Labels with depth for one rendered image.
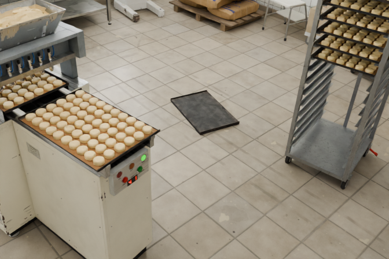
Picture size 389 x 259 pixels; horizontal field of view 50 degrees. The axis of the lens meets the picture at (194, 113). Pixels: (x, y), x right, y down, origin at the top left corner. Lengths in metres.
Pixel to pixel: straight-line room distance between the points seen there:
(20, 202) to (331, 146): 2.27
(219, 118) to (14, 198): 1.89
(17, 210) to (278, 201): 1.72
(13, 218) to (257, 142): 1.95
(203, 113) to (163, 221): 1.31
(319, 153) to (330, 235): 0.68
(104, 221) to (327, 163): 1.79
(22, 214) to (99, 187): 0.91
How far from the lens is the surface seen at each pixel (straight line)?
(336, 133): 3.59
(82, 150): 1.95
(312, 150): 3.33
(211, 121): 3.70
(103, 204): 2.05
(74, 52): 2.54
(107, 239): 2.24
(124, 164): 1.97
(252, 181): 3.16
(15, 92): 2.50
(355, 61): 2.86
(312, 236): 2.91
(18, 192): 2.67
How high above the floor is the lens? 2.13
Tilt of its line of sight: 34 degrees down
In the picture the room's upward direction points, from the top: 3 degrees clockwise
